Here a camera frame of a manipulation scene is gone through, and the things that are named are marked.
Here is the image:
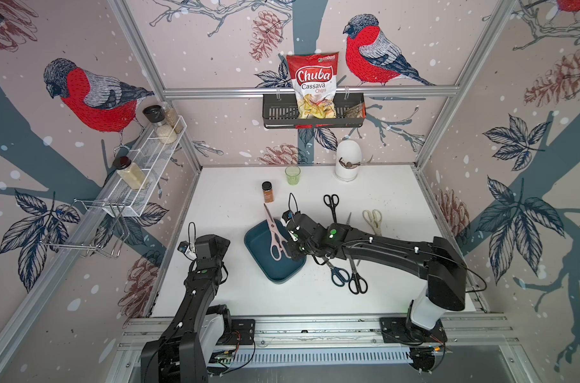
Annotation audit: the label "black scissors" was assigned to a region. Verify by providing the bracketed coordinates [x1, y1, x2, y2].
[347, 257, 368, 295]
[323, 194, 340, 223]

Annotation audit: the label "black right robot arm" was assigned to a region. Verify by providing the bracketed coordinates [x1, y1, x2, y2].
[281, 211, 467, 330]

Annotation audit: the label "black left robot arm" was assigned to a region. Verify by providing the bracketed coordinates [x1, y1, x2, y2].
[141, 235, 230, 382]

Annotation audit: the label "teal storage tray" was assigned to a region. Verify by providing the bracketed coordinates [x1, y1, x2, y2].
[243, 219, 308, 284]

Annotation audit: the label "orange spice jar black lid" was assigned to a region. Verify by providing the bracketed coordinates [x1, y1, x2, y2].
[261, 181, 274, 204]

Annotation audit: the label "green glass cup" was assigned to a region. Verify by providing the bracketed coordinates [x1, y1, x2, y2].
[285, 165, 301, 185]

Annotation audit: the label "white utensil holder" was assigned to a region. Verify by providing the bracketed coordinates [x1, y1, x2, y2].
[335, 140, 362, 182]

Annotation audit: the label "yellow spice jar red lid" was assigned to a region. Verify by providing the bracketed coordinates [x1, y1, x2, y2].
[113, 156, 146, 191]

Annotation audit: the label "small spice jar behind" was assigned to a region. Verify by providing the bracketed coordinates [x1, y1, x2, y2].
[162, 102, 182, 133]

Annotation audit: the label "red Chuba chips bag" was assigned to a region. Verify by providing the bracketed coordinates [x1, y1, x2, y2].
[286, 53, 339, 119]

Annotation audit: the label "horizontal aluminium bar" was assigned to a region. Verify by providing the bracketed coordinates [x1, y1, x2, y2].
[163, 85, 462, 101]

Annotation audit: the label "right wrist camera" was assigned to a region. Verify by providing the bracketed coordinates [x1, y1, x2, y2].
[280, 210, 295, 227]

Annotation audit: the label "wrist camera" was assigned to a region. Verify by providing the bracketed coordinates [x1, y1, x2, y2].
[280, 210, 295, 227]
[178, 241, 196, 259]

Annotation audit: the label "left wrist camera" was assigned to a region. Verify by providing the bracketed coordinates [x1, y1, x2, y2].
[178, 241, 196, 259]

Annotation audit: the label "cream handled scissors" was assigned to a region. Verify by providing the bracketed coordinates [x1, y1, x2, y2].
[362, 209, 383, 236]

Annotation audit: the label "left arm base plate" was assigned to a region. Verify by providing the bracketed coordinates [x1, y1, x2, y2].
[216, 319, 256, 346]

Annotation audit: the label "white wire wall shelf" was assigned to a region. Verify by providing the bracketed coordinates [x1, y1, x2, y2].
[77, 116, 187, 217]

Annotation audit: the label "black wall basket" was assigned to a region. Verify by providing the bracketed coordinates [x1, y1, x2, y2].
[262, 94, 366, 129]

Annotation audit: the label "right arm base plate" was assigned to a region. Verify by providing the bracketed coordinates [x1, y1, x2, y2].
[379, 317, 447, 347]

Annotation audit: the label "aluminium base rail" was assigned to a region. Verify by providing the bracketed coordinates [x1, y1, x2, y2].
[106, 312, 540, 382]

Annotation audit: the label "aluminium frame post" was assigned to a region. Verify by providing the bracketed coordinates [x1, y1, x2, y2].
[108, 0, 202, 174]

